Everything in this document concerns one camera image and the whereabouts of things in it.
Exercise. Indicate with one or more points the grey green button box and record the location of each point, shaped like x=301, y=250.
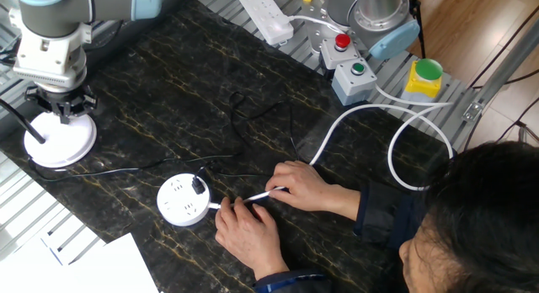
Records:
x=353, y=84

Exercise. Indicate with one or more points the white power strip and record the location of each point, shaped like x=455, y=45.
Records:
x=265, y=15

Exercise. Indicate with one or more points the person's right hand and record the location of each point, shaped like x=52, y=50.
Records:
x=307, y=188

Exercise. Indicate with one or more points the person's head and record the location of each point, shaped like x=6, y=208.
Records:
x=484, y=221

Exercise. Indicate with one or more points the black marble pattern mat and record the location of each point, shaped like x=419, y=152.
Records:
x=168, y=95

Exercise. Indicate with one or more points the person's left hand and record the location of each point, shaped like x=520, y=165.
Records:
x=250, y=238

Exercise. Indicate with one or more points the aluminium frame bar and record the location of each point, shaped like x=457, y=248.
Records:
x=505, y=65

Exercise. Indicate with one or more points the person's left forearm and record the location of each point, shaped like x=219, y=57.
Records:
x=286, y=284

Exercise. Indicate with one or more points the white round lamp base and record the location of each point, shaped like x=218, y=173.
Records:
x=63, y=141

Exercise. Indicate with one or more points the person's right forearm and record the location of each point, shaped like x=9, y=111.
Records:
x=387, y=217

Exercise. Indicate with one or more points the grey red button box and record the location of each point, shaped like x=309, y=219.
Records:
x=342, y=41

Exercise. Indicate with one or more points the white paper sheet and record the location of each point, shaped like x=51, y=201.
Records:
x=33, y=276
x=113, y=267

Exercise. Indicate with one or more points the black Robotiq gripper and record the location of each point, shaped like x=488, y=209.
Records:
x=54, y=100

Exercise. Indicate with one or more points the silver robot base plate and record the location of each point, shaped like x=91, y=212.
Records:
x=313, y=32

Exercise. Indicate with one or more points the round white power socket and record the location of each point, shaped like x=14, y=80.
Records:
x=181, y=202

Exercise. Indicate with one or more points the yellow box green button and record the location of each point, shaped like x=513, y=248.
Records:
x=421, y=84

